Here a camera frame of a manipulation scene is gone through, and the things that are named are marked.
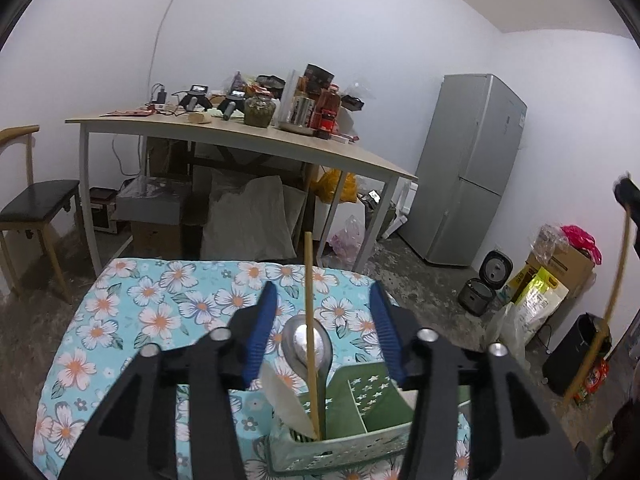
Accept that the large metal spoon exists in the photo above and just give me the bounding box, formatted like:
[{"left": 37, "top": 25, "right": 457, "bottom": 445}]
[{"left": 281, "top": 315, "right": 333, "bottom": 437}]

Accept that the translucent white rice paddle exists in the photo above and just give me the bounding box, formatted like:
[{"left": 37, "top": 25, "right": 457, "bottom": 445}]
[{"left": 258, "top": 362, "right": 317, "bottom": 439}]

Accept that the cardboard box with pink bag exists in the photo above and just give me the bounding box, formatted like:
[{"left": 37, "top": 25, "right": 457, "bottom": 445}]
[{"left": 526, "top": 224, "right": 596, "bottom": 299}]

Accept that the green perforated utensil holder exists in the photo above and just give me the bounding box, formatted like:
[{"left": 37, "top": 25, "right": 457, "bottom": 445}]
[{"left": 267, "top": 361, "right": 474, "bottom": 476}]

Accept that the white sack under desk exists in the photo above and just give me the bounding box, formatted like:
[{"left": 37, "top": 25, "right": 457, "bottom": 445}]
[{"left": 200, "top": 170, "right": 296, "bottom": 261}]

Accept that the white plastic bag with greens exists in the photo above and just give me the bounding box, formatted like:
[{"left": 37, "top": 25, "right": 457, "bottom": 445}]
[{"left": 484, "top": 302, "right": 532, "bottom": 370}]

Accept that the black rice cooker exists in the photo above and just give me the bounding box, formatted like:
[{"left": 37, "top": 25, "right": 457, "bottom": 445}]
[{"left": 457, "top": 249, "right": 513, "bottom": 316}]

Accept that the yellow green package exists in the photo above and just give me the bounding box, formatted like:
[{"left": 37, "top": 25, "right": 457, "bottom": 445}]
[{"left": 510, "top": 266, "right": 568, "bottom": 338}]

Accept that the floral blue quilt cover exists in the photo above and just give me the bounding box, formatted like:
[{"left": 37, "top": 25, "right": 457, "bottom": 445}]
[{"left": 31, "top": 257, "right": 474, "bottom": 480}]

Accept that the yellow plastic bag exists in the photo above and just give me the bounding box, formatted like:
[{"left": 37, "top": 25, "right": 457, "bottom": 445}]
[{"left": 311, "top": 168, "right": 360, "bottom": 205}]

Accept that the grey refrigerator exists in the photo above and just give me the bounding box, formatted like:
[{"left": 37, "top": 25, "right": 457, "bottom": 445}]
[{"left": 399, "top": 74, "right": 527, "bottom": 268}]

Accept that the long wooden desk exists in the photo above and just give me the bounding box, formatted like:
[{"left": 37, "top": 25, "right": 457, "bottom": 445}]
[{"left": 65, "top": 114, "right": 418, "bottom": 273}]

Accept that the red drink bottle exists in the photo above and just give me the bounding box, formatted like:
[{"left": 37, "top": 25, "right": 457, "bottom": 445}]
[{"left": 310, "top": 84, "right": 341, "bottom": 139}]

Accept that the jar of green pickles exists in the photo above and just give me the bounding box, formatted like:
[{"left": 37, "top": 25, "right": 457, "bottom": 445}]
[{"left": 244, "top": 94, "right": 277, "bottom": 128}]

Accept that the wooden chair black seat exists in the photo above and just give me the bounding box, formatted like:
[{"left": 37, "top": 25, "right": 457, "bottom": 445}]
[{"left": 1, "top": 125, "right": 86, "bottom": 304}]

